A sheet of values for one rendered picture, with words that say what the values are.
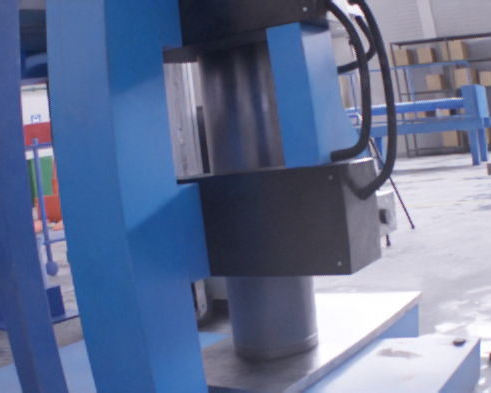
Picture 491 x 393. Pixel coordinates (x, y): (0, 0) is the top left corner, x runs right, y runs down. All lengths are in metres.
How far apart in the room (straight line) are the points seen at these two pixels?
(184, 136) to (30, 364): 2.02
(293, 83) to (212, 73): 0.39
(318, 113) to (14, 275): 0.66
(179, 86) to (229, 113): 1.23
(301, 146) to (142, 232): 0.32
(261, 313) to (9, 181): 0.92
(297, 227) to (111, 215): 0.34
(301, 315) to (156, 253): 0.49
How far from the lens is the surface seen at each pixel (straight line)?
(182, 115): 2.83
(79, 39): 1.33
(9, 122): 0.90
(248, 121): 1.61
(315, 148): 1.28
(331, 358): 1.64
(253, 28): 1.34
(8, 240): 0.89
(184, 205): 1.39
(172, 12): 1.44
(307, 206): 1.30
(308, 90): 1.28
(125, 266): 1.28
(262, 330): 1.67
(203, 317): 2.70
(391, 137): 1.32
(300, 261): 1.33
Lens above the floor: 0.66
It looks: 4 degrees down
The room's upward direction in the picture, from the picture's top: 7 degrees counter-clockwise
